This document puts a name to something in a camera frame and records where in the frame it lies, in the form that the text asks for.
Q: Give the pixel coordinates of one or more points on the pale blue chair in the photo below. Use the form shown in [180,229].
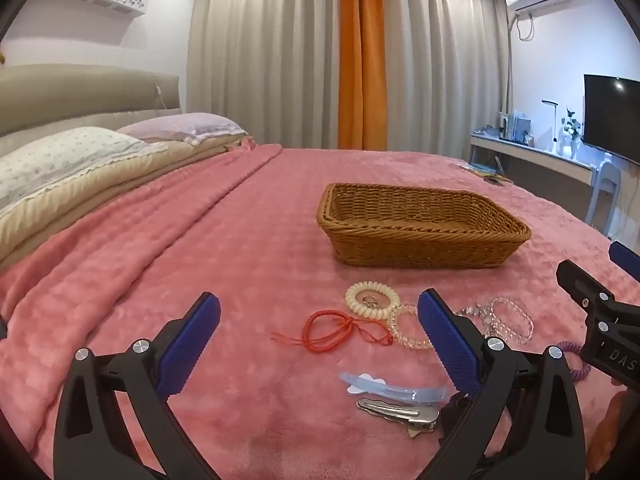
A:
[607,175]

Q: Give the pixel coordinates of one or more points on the light purple pillow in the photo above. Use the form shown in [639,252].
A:
[185,125]

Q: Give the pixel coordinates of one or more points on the silver metal hair clip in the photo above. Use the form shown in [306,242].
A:
[395,412]

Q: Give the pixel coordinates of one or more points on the white desk lamp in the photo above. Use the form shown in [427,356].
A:
[555,125]

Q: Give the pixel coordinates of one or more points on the white floral pillow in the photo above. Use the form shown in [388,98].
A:
[65,155]

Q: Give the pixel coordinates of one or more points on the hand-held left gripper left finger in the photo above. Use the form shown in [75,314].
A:
[196,337]

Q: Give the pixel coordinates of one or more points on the light blue hair clip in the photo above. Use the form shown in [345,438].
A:
[400,392]

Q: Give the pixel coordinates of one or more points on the books on desk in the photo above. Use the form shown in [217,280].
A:
[517,125]

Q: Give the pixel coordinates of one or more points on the beige folded quilt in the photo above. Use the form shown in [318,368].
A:
[125,180]

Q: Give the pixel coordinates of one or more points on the black television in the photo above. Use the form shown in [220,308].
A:
[615,110]

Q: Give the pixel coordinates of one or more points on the booklets on bed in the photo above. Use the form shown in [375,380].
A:
[487,172]

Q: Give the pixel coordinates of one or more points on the beige padded headboard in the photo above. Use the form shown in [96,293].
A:
[75,90]

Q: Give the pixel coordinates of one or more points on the pink fleece blanket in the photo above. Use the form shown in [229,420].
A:
[225,240]

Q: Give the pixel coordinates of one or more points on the white desk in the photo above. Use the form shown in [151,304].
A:
[540,157]

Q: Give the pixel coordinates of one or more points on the grey curtain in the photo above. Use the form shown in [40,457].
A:
[445,60]
[260,50]

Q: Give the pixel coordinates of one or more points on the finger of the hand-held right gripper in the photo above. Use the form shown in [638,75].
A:
[627,262]
[585,292]

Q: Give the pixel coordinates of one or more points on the brown wicker basket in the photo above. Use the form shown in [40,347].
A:
[425,240]

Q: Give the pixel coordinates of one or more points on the orange curtain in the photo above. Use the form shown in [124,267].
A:
[360,60]

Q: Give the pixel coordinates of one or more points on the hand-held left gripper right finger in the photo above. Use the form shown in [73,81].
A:
[445,340]

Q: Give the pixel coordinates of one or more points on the white vase with plant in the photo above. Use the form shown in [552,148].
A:
[570,135]

